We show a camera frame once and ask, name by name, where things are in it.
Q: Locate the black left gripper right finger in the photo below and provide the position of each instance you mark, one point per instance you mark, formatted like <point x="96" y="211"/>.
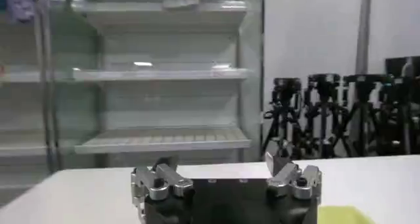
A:
<point x="292" y="181"/>

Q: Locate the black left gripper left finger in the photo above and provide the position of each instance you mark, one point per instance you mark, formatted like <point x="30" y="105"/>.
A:
<point x="157" y="182"/>

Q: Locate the yellow-green shirt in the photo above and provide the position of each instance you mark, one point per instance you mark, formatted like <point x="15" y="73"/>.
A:
<point x="344" y="216"/>

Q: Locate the white open display shelf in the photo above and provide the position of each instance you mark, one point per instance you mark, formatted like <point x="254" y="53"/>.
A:
<point x="164" y="77"/>

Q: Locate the glass-sided display shelf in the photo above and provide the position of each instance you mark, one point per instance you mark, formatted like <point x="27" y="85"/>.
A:
<point x="29" y="97"/>

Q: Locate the black monitor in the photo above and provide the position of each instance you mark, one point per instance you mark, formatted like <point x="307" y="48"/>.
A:
<point x="402" y="66"/>

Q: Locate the black tripod with box camera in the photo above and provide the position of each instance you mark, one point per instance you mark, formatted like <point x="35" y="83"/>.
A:
<point x="283" y="113"/>

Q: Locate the black tripod with flat camera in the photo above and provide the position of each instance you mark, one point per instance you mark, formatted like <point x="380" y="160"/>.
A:
<point x="323" y="113"/>
<point x="364" y="113"/>
<point x="402" y="113"/>

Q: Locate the grey vertical wall conduit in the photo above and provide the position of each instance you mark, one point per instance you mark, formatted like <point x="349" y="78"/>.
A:
<point x="363" y="28"/>

